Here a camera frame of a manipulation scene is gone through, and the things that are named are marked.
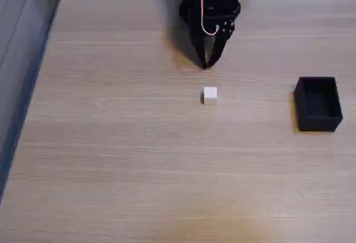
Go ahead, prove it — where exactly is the white cube block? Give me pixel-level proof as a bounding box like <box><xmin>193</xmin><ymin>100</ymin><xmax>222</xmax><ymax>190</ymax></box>
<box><xmin>200</xmin><ymin>86</ymin><xmax>219</xmax><ymax>106</ymax></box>

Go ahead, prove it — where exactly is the black open box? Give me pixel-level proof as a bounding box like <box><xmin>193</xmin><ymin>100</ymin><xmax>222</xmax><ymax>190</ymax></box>
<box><xmin>293</xmin><ymin>76</ymin><xmax>344</xmax><ymax>133</ymax></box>

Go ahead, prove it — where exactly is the white and red servo cable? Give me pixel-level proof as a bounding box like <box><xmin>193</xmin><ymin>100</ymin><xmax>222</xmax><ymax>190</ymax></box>
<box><xmin>200</xmin><ymin>0</ymin><xmax>225</xmax><ymax>36</ymax></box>

